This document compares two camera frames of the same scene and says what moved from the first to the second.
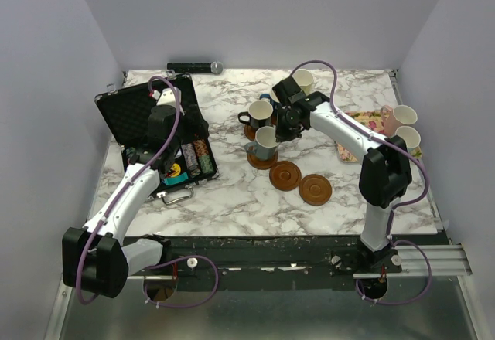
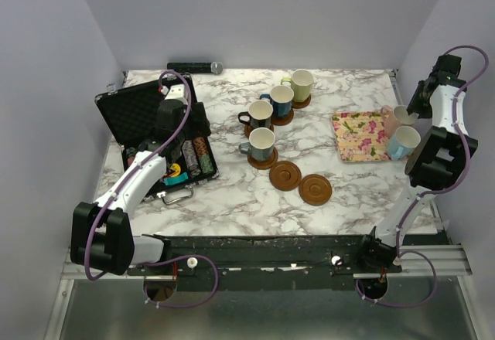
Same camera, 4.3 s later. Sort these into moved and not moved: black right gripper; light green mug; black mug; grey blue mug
Moved: grey blue mug; black right gripper
Not moved: black mug; light green mug
